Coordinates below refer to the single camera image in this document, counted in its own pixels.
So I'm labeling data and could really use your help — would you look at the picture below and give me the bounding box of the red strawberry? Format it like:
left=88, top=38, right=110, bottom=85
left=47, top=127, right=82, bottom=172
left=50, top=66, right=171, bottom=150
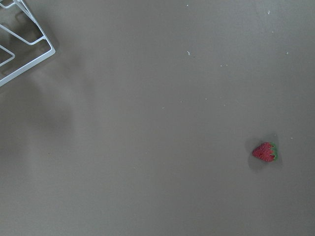
left=252, top=142, right=278, bottom=162

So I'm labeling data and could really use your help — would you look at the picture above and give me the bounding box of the white wire cup rack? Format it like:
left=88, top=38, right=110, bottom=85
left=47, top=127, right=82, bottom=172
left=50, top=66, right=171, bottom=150
left=0, top=0, right=56, bottom=86

